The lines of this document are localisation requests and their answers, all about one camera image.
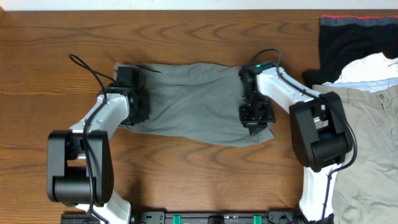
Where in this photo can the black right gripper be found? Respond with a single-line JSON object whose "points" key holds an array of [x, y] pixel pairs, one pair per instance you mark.
{"points": [[252, 124]]}

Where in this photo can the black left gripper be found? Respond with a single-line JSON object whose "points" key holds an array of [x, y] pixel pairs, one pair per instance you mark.
{"points": [[144, 115]]}

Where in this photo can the grey shorts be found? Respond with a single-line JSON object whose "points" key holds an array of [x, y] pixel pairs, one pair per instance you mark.
{"points": [[199, 101]]}

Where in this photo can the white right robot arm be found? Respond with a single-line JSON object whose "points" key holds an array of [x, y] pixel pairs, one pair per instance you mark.
{"points": [[321, 135]]}

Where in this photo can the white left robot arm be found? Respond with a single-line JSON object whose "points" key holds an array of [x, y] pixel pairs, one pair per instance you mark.
{"points": [[79, 164]]}

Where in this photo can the black garment red waistband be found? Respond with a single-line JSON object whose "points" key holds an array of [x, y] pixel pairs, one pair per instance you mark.
{"points": [[344, 39]]}

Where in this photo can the beige khaki shorts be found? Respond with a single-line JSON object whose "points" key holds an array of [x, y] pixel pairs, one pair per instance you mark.
{"points": [[366, 192]]}

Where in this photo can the white shirt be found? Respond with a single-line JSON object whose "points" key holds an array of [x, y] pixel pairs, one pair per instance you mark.
{"points": [[373, 73]]}

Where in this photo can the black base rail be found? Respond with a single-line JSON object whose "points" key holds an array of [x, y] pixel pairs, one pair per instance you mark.
{"points": [[273, 216]]}

